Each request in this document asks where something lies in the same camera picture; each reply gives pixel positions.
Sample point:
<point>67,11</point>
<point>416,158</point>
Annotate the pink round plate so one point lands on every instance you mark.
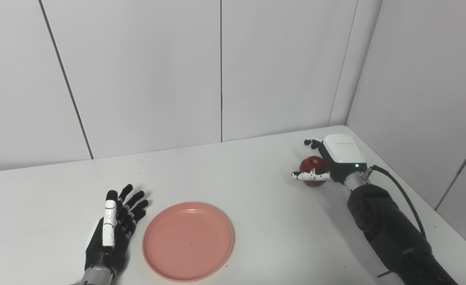
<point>188,241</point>

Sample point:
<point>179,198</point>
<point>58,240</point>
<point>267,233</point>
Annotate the red apple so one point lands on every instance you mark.
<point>312,163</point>

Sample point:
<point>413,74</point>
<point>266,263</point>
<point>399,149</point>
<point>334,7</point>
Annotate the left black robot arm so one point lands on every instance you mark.
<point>96,277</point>

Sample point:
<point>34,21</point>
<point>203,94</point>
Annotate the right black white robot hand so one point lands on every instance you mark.
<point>341,154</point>

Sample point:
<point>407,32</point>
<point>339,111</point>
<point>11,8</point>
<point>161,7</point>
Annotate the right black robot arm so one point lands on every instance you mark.
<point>391,229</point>

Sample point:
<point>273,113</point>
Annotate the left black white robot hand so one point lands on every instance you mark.
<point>109,229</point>

